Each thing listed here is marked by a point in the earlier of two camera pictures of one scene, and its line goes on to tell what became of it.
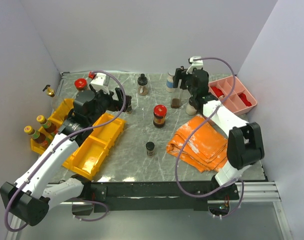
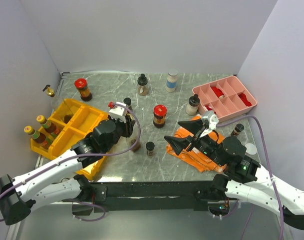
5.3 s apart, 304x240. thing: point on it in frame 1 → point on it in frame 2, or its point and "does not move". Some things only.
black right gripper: x=180 y=74 → x=177 y=143
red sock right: x=244 y=98 does not move
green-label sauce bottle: x=47 y=125 does not move
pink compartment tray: x=242 y=99 does not move
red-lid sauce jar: x=159 y=111 does not move
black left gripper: x=115 y=105 → x=128 y=126
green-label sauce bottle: x=38 y=137 does not move
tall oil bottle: x=175 y=96 → x=132 y=140
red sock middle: x=218 y=92 does not move
